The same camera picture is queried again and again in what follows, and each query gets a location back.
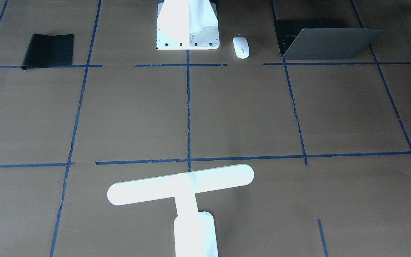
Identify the white computer mouse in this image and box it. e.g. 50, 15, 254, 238
233, 36, 250, 60

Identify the grey laptop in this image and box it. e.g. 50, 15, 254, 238
273, 19, 386, 60

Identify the black mouse pad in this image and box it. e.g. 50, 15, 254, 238
21, 34, 75, 70

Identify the white desk lamp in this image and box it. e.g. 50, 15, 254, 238
107, 164, 254, 257

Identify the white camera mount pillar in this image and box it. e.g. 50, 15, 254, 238
156, 0, 220, 50

